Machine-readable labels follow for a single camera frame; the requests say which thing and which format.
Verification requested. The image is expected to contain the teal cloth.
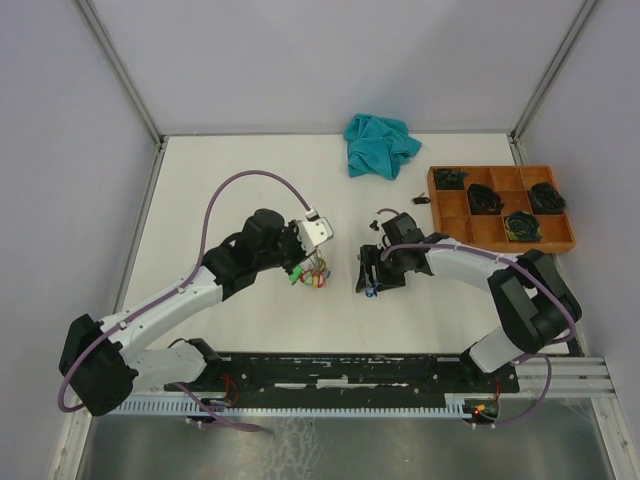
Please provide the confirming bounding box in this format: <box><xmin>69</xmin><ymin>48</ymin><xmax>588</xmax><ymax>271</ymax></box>
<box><xmin>343</xmin><ymin>114</ymin><xmax>422</xmax><ymax>181</ymax></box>

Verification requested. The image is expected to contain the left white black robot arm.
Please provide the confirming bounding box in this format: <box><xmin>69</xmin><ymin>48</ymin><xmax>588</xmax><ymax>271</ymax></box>
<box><xmin>59</xmin><ymin>209</ymin><xmax>333</xmax><ymax>417</ymax></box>

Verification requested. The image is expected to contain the large metal keyring yellow handle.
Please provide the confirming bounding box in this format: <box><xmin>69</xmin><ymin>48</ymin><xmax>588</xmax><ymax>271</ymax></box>
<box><xmin>289</xmin><ymin>250</ymin><xmax>331</xmax><ymax>289</ymax></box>

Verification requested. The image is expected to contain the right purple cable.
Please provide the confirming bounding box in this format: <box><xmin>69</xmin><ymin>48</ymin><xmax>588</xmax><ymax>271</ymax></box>
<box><xmin>374</xmin><ymin>208</ymin><xmax>579</xmax><ymax>429</ymax></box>

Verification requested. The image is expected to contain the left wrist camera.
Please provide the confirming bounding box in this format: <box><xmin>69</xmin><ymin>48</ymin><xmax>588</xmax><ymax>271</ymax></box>
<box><xmin>297</xmin><ymin>209</ymin><xmax>334</xmax><ymax>254</ymax></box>

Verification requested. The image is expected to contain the aluminium frame rail left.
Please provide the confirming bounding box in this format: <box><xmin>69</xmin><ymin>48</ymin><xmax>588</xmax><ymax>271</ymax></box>
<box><xmin>72</xmin><ymin>0</ymin><xmax>164</xmax><ymax>145</ymax></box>

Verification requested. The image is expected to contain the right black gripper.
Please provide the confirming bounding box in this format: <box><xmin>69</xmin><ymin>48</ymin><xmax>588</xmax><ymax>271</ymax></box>
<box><xmin>355</xmin><ymin>243</ymin><xmax>407</xmax><ymax>292</ymax></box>

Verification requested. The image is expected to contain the blue key tag key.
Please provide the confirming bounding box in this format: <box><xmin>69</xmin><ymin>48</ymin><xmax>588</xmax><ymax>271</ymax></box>
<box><xmin>365</xmin><ymin>284</ymin><xmax>378</xmax><ymax>298</ymax></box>

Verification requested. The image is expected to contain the aluminium frame rail right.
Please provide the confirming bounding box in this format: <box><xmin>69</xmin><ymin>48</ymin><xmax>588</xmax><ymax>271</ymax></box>
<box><xmin>509</xmin><ymin>0</ymin><xmax>601</xmax><ymax>144</ymax></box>

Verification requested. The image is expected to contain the black strap bundle top left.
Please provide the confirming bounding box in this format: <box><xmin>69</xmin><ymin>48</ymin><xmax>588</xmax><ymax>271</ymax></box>
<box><xmin>432</xmin><ymin>168</ymin><xmax>469</xmax><ymax>191</ymax></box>

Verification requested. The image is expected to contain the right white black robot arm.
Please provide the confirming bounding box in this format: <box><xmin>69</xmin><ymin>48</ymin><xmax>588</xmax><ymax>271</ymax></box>
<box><xmin>355</xmin><ymin>213</ymin><xmax>582</xmax><ymax>391</ymax></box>

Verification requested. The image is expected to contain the black green strap bundle bottom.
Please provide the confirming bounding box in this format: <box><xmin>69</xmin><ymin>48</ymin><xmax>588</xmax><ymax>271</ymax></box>
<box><xmin>502</xmin><ymin>209</ymin><xmax>544</xmax><ymax>245</ymax></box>

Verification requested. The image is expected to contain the black strap bundle right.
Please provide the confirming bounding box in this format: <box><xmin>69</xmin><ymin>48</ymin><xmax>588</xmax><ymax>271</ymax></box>
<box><xmin>528</xmin><ymin>181</ymin><xmax>567</xmax><ymax>214</ymax></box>

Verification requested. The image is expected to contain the green key tag on ring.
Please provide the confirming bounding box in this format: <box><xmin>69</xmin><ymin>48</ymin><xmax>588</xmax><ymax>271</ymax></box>
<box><xmin>289</xmin><ymin>267</ymin><xmax>305</xmax><ymax>284</ymax></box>

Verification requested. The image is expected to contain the white cable duct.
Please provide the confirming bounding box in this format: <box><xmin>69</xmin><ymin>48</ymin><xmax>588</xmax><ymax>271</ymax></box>
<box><xmin>114</xmin><ymin>393</ymin><xmax>476</xmax><ymax>416</ymax></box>

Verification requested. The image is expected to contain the black key tag key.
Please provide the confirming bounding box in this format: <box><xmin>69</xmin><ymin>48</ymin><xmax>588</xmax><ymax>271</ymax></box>
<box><xmin>411</xmin><ymin>194</ymin><xmax>431</xmax><ymax>205</ymax></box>

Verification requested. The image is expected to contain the wooden compartment tray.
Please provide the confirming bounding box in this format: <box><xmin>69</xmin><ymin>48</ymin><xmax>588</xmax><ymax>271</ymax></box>
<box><xmin>427</xmin><ymin>165</ymin><xmax>576</xmax><ymax>254</ymax></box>

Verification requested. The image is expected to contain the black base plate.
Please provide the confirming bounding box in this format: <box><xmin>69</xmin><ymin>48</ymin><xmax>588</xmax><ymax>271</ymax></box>
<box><xmin>186</xmin><ymin>352</ymin><xmax>520</xmax><ymax>410</ymax></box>

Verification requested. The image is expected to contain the aluminium frame rail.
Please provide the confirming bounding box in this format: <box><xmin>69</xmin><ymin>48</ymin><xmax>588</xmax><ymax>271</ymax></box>
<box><xmin>72</xmin><ymin>0</ymin><xmax>164</xmax><ymax>145</ymax></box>
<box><xmin>509</xmin><ymin>0</ymin><xmax>601</xmax><ymax>144</ymax></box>

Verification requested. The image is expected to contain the black strap bundle middle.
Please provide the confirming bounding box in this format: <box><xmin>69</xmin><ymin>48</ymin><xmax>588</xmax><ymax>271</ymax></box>
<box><xmin>466</xmin><ymin>182</ymin><xmax>506</xmax><ymax>216</ymax></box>

